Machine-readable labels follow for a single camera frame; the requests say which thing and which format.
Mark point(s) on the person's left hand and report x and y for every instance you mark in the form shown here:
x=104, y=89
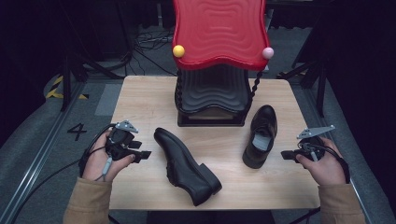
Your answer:
x=95, y=161

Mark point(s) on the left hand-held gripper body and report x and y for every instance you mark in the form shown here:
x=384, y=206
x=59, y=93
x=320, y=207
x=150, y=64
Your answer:
x=120, y=140

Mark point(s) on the black metal stand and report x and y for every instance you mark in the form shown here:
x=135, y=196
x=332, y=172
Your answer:
x=66, y=84
x=320, y=90

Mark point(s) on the red and black shoe rack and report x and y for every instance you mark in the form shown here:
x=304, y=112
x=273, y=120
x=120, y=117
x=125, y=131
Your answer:
x=218, y=31

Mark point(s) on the person's right hand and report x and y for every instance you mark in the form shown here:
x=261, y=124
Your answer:
x=327, y=171

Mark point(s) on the aluminium floor rail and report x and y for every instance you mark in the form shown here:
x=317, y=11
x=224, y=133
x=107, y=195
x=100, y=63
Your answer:
x=34, y=161
x=361, y=202

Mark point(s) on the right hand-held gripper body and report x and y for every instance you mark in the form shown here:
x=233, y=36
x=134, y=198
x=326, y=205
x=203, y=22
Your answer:
x=311, y=146

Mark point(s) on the yellow and black floor tape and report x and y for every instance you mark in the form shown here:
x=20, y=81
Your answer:
x=54, y=90

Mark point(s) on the black leather shoe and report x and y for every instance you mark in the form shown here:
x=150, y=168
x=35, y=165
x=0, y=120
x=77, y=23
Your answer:
x=183, y=168
x=264, y=124

